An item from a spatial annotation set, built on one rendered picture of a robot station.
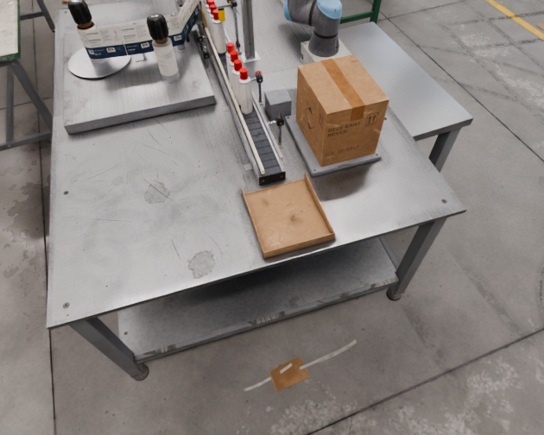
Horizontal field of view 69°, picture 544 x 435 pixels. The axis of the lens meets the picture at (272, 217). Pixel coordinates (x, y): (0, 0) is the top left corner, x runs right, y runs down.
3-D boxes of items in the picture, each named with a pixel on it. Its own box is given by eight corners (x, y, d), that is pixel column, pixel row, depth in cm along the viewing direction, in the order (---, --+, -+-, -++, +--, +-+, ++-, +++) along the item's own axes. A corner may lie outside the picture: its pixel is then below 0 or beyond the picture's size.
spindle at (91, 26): (90, 55, 200) (65, -3, 176) (108, 53, 201) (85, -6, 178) (91, 66, 195) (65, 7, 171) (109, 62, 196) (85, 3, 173)
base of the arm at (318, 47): (304, 41, 197) (306, 22, 189) (332, 37, 200) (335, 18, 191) (314, 59, 189) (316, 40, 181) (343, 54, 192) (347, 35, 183)
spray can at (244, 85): (239, 108, 175) (235, 67, 158) (250, 105, 176) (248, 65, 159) (243, 116, 172) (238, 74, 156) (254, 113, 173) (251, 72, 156)
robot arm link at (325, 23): (334, 39, 182) (338, 9, 171) (306, 32, 185) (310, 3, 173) (342, 25, 188) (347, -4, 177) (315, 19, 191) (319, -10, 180)
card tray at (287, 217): (242, 194, 153) (241, 187, 150) (305, 179, 157) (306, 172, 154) (263, 258, 136) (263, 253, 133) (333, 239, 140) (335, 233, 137)
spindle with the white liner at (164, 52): (160, 73, 191) (142, 12, 167) (178, 70, 193) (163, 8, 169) (162, 85, 186) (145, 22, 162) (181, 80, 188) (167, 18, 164)
